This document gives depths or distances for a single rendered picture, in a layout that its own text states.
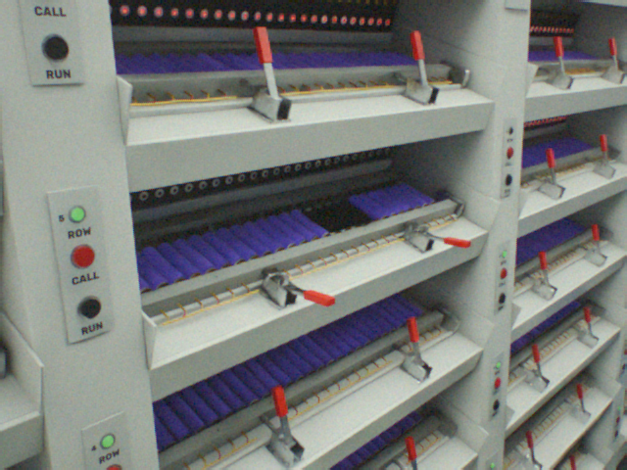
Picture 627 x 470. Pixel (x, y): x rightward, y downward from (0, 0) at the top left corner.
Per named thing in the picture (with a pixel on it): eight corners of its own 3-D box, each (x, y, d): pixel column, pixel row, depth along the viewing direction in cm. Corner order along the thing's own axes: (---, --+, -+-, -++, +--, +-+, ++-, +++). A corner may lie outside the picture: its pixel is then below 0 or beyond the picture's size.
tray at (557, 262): (621, 267, 152) (648, 218, 146) (501, 350, 111) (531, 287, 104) (548, 227, 163) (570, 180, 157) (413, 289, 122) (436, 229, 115)
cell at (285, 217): (285, 222, 84) (318, 246, 80) (275, 225, 83) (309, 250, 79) (288, 211, 83) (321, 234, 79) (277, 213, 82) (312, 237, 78)
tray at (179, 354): (479, 255, 99) (501, 203, 94) (144, 406, 57) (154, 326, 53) (385, 198, 110) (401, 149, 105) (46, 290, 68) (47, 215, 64)
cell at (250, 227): (250, 232, 80) (283, 258, 76) (239, 235, 78) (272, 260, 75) (253, 219, 79) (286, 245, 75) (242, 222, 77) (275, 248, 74)
